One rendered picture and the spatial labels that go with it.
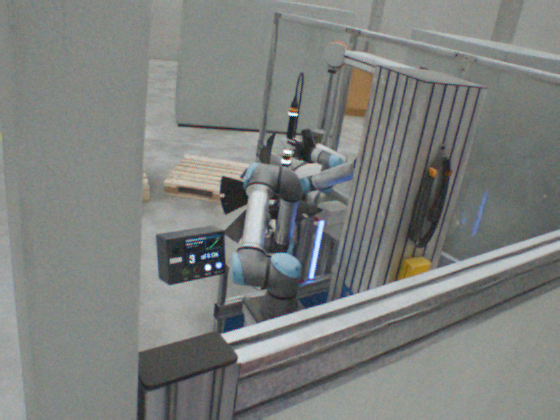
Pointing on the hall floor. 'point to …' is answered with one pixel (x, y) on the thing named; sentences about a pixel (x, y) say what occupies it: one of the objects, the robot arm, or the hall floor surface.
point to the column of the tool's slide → (329, 101)
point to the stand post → (304, 240)
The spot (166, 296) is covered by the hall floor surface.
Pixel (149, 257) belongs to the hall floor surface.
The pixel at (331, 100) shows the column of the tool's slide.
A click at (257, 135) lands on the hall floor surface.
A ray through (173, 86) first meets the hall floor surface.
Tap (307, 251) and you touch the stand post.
